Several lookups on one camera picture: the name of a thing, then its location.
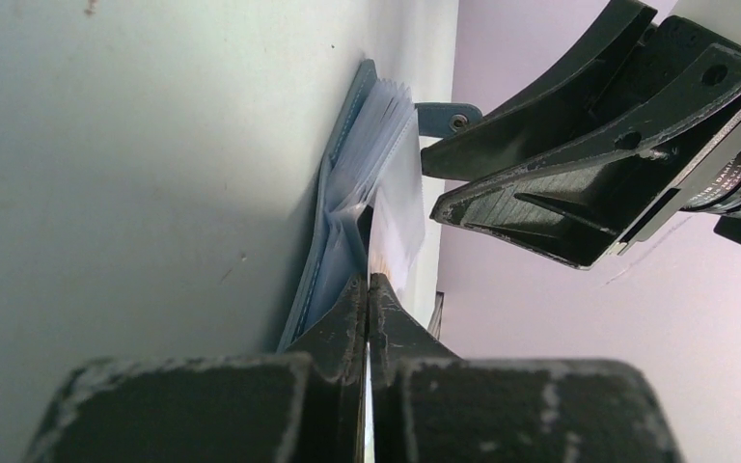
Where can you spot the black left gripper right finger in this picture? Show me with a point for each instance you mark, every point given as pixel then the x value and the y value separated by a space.
pixel 430 405

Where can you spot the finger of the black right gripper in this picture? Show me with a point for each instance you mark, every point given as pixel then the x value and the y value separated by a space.
pixel 552 110

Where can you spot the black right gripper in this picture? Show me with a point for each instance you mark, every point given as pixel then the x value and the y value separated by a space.
pixel 664 138

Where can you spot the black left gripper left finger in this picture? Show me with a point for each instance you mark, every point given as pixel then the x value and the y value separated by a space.
pixel 302 405

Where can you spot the blue card holder wallet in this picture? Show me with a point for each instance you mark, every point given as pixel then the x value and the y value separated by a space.
pixel 373 114

